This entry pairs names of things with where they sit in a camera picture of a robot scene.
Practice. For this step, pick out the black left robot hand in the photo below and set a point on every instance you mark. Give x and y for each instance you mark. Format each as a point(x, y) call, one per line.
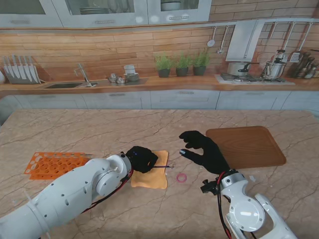
point(142, 159)

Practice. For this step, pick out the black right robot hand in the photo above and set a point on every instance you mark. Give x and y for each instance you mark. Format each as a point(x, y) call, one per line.
point(211, 156)

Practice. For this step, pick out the dark glass rod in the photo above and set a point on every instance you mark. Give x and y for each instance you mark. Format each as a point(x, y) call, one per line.
point(162, 166)

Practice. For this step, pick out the orange cloth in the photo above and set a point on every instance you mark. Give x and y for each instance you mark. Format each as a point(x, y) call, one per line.
point(154, 180)

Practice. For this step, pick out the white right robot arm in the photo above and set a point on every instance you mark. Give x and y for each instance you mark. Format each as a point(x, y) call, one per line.
point(244, 211)

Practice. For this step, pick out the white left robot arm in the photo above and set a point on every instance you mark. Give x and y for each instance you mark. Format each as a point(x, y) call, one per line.
point(62, 196)

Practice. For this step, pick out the brown wooden tray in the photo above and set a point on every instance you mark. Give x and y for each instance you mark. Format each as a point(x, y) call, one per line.
point(249, 147)

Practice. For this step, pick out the pink rubber band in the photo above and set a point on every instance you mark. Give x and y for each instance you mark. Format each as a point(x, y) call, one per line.
point(177, 177)

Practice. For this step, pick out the white tape scrap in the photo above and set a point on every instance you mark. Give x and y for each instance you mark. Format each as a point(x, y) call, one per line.
point(252, 178)

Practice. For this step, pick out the orange test tube rack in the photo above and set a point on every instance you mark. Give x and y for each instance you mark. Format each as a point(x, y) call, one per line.
point(49, 165)

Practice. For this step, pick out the printed kitchen backdrop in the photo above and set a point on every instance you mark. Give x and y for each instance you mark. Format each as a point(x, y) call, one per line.
point(99, 49)

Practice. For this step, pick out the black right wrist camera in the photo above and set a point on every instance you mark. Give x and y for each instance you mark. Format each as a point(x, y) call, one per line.
point(209, 188)

